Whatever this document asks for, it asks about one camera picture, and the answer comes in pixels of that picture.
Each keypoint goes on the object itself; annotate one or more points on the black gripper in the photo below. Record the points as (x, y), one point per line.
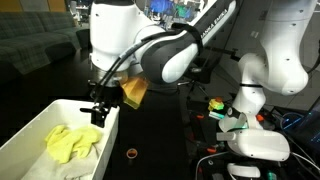
(106, 95)

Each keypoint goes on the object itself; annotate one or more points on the yellow microfibre cloth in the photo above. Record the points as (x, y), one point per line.
(71, 141)

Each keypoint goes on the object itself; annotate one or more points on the white terry cloth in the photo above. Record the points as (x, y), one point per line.
(76, 166)

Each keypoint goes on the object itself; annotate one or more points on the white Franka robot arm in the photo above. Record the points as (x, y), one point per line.
(276, 50)

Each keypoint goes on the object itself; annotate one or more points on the white plastic box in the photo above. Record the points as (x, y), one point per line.
(36, 130)

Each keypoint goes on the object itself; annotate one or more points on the white ceramic mug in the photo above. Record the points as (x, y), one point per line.
(132, 153)

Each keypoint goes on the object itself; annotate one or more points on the small orange object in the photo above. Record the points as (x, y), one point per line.
(199, 117)
(260, 117)

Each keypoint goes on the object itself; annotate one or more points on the green plaid sofa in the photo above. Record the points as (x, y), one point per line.
(23, 30)

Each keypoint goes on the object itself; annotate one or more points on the teal flat object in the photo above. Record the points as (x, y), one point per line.
(216, 115)

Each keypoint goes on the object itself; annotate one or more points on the colourful toy block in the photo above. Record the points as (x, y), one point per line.
(216, 105)

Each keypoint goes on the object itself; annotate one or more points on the blue background screen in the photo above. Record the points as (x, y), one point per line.
(160, 6)

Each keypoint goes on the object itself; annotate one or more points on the black boom bar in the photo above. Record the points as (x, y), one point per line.
(221, 50)

